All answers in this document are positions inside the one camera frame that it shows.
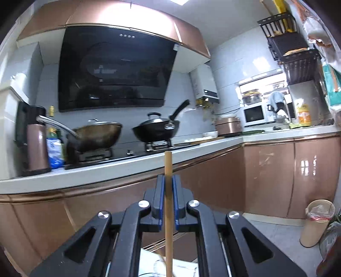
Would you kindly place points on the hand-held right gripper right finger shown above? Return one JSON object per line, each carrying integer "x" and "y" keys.
{"x": 175, "y": 202}

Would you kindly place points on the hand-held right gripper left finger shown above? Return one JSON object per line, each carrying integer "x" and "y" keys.
{"x": 161, "y": 202}

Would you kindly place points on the bamboo chopstick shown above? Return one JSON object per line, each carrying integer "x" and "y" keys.
{"x": 168, "y": 165}

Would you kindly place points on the black gas stove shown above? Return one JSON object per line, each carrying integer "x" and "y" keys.
{"x": 120, "y": 158}

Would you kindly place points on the white kitchen countertop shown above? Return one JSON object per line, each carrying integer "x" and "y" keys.
{"x": 106, "y": 173}

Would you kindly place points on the black wok with lid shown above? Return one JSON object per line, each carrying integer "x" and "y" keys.
{"x": 154, "y": 131}

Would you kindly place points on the white bowl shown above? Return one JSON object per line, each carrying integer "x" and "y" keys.
{"x": 210, "y": 134}

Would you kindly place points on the copper rice cooker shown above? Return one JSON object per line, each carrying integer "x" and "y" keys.
{"x": 229, "y": 126}

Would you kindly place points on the copper base cabinets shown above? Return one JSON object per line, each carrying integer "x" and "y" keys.
{"x": 266, "y": 173}

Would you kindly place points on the blue label plastic bottle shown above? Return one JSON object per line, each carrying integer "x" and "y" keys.
{"x": 54, "y": 154}

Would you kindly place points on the white microwave oven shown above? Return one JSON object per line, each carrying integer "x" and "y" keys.
{"x": 254, "y": 114}

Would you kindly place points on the white gas water heater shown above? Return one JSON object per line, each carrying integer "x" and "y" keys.
{"x": 205, "y": 82}

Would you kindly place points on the steel pot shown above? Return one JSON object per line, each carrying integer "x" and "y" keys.
{"x": 251, "y": 98}

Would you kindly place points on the brown thermos flask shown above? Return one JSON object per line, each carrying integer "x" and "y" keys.
{"x": 37, "y": 143}

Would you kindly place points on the dark green glass bottle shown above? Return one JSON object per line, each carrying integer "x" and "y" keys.
{"x": 52, "y": 114}

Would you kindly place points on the beige trash bin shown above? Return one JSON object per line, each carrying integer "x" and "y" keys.
{"x": 314, "y": 229}

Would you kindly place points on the black glass range hood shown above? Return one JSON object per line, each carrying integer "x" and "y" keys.
{"x": 114, "y": 66}

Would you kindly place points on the grey blue cloth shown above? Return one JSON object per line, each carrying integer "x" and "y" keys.
{"x": 275, "y": 98}

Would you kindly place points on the yellow cooking oil bottle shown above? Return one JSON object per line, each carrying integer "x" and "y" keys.
{"x": 304, "y": 115}

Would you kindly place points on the bag of green onions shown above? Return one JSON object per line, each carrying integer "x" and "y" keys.
{"x": 331, "y": 237}

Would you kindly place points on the teal paper packet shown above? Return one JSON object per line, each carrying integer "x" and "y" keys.
{"x": 333, "y": 85}

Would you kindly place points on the yellow wrap roll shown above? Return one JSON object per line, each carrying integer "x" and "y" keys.
{"x": 281, "y": 13}

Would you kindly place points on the white cloth bag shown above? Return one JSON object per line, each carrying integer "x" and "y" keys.
{"x": 317, "y": 29}

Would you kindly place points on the black wall rack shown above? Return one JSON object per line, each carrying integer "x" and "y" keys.
{"x": 287, "y": 45}

